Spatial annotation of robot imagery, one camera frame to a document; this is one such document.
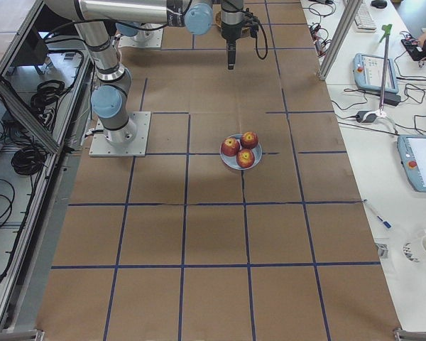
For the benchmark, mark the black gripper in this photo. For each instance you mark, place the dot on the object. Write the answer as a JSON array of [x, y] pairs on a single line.
[[230, 33]]

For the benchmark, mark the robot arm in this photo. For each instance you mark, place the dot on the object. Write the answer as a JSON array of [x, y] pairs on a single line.
[[109, 100], [132, 28]]

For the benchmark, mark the woven wicker basket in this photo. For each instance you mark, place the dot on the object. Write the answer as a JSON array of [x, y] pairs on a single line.
[[245, 31]]

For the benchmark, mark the red apple on plate back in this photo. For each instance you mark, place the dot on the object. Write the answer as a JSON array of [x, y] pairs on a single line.
[[249, 140]]

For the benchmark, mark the red apple on plate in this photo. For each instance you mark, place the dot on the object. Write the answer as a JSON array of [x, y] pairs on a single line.
[[249, 140], [245, 158], [230, 146]]

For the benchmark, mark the red apple on plate left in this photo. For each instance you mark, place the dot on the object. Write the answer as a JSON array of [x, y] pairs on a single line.
[[230, 146]]

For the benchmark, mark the red apple on plate front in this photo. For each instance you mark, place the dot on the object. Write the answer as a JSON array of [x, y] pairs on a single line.
[[245, 158]]

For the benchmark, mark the light blue plate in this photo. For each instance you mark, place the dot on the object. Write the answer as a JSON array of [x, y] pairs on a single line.
[[231, 161]]

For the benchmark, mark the white keyboard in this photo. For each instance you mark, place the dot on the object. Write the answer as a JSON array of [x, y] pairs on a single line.
[[363, 20]]

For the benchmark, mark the teach pendant far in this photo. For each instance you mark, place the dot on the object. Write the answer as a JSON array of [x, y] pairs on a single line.
[[368, 73]]

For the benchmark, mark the teach pendant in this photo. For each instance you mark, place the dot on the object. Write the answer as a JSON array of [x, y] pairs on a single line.
[[412, 151], [368, 73]]

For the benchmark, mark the black computer mouse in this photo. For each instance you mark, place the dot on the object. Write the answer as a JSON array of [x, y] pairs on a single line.
[[379, 4]]

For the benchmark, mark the reacher grabber stick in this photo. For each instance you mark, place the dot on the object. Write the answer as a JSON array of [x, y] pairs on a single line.
[[386, 39]]

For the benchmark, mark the black power adapter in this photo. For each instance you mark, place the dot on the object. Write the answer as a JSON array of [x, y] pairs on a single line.
[[391, 99]]

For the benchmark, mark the teach pendant near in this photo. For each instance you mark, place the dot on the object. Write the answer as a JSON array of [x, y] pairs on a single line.
[[412, 151]]

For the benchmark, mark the blue white pen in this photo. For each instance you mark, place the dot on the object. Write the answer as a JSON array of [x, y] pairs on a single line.
[[380, 217]]

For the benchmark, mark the white mug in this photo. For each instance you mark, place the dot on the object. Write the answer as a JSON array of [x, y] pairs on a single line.
[[415, 248]]

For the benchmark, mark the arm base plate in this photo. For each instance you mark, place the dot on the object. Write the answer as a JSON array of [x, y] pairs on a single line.
[[142, 40], [132, 140]]

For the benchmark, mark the aluminium frame post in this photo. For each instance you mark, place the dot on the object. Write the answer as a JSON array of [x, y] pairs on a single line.
[[339, 36]]

